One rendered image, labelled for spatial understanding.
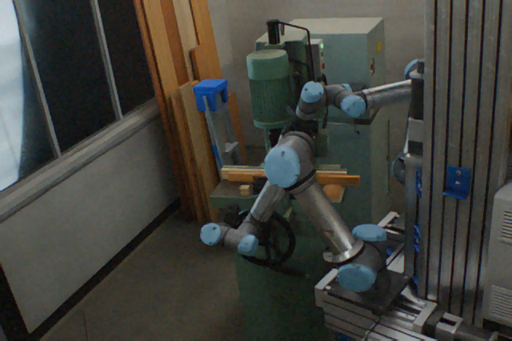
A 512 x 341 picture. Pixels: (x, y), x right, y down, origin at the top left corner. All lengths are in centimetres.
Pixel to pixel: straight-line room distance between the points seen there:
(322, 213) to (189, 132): 227
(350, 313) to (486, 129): 82
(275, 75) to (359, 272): 94
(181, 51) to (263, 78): 184
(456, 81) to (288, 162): 54
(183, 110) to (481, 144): 246
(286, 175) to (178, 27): 255
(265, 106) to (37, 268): 166
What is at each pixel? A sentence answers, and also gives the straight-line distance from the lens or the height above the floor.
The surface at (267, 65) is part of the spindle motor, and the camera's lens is 224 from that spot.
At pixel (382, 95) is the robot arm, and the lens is 198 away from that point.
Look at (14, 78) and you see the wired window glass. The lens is 313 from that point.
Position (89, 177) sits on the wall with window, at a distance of 346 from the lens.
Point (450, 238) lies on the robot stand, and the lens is 188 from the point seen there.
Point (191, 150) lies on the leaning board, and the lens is 386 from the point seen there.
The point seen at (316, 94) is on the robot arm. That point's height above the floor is 143.
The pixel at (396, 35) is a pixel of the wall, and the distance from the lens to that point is 451.
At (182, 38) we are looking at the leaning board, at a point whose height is 130.
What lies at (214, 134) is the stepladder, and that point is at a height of 87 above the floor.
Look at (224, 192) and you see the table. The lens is 249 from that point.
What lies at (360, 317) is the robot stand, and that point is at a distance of 201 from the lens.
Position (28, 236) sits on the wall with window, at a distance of 316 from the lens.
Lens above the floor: 203
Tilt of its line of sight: 26 degrees down
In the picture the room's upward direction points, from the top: 7 degrees counter-clockwise
